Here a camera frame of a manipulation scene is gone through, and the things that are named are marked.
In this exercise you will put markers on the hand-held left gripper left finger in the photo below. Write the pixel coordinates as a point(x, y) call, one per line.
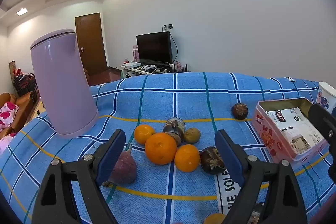
point(110, 158)

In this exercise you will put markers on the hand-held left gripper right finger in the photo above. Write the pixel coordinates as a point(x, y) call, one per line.
point(231, 158)

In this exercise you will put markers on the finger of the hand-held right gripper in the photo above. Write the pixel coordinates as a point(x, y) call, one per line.
point(321, 119)

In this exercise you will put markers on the purple beet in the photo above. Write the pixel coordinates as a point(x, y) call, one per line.
point(126, 169)

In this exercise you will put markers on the pink tin box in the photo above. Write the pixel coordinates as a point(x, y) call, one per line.
point(265, 132)

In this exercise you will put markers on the brown kiwi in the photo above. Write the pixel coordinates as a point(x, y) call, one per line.
point(191, 134)

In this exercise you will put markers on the dark round taro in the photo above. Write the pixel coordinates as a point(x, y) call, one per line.
point(239, 111)

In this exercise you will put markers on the large orange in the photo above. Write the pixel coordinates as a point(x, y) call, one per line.
point(160, 148)

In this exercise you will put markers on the white printed mug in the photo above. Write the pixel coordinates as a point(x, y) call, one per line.
point(326, 98)

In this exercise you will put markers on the blue plaid blanket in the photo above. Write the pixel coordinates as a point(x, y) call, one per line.
point(183, 98)

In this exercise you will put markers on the white television stand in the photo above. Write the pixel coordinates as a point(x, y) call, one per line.
point(131, 72)

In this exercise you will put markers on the lilac kettle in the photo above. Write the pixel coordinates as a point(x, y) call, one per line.
point(60, 82)

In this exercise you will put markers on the white flat box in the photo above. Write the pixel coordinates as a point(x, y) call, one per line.
point(132, 64)

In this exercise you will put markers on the brown leather sofa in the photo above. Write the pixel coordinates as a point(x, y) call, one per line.
point(25, 103)

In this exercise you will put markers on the black router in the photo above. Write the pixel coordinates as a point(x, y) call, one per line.
point(178, 68)

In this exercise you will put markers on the pink floral cushion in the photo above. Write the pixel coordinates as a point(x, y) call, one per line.
point(8, 113)

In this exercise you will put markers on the brown wooden door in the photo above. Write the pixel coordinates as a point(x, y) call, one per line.
point(90, 43)

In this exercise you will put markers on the black television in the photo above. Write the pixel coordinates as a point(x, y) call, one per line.
point(155, 48)

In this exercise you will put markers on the square ceiling light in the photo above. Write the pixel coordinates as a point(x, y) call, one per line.
point(21, 11)

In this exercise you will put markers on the wall socket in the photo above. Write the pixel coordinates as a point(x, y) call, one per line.
point(168, 26)

